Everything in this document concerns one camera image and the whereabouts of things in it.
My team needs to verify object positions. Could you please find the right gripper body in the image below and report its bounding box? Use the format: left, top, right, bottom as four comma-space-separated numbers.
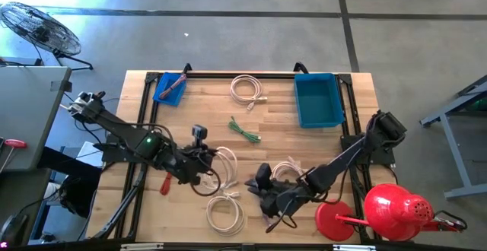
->
260, 182, 311, 218

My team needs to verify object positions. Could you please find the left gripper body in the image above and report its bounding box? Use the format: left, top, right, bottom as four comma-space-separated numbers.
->
173, 148, 214, 186

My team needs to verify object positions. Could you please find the white USB cable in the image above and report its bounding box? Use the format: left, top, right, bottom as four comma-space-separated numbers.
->
205, 191, 247, 238
205, 145, 240, 191
229, 74, 269, 111
270, 155, 307, 182

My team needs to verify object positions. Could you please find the orange-red cable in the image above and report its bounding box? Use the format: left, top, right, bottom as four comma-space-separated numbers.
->
159, 170, 173, 196

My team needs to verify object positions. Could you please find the green cable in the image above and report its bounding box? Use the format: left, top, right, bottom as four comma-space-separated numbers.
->
228, 116, 263, 144

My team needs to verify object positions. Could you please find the maroon cable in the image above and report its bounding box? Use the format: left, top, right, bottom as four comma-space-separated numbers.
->
158, 73, 188, 100

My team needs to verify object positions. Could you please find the small blue mesh basket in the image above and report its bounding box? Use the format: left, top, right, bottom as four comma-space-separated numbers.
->
151, 71, 189, 107

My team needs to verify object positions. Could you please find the white paper sheet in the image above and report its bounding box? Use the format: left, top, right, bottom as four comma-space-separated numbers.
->
75, 140, 106, 168

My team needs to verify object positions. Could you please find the large blue plastic bin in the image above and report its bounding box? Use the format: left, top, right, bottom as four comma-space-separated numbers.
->
293, 71, 346, 129

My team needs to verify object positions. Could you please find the red desk lamp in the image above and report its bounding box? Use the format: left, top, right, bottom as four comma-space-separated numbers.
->
314, 183, 468, 243

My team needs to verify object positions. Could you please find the black office chair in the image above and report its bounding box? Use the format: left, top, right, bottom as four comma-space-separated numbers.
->
56, 174, 98, 218

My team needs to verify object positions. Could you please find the dark desk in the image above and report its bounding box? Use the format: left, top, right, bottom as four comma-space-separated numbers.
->
0, 167, 54, 246

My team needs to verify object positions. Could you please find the grey table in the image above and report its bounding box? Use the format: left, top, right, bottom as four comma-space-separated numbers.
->
0, 65, 73, 172

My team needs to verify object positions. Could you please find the black floor fan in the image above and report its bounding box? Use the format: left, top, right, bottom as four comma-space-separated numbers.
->
0, 1, 94, 71

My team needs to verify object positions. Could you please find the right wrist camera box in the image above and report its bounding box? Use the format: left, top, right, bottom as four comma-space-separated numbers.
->
254, 162, 272, 189

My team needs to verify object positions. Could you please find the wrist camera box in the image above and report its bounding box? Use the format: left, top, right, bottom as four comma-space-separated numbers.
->
254, 162, 272, 189
191, 124, 208, 149

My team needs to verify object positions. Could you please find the black camera cable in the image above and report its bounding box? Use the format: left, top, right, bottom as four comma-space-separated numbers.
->
189, 155, 222, 198
265, 201, 301, 234

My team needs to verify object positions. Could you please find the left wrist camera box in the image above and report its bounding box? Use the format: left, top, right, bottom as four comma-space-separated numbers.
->
191, 124, 208, 149

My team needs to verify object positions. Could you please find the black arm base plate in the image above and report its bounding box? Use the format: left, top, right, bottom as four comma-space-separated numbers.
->
99, 132, 153, 164
339, 132, 397, 167

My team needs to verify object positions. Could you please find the silver metal bracket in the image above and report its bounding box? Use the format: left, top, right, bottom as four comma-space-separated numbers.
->
119, 242, 165, 251
332, 243, 377, 251

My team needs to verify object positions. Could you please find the red T-handle tool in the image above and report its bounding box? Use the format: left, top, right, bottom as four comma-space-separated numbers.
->
0, 138, 28, 174

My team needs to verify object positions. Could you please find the grey metal workbench frame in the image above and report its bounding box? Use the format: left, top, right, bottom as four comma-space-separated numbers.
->
419, 75, 487, 201

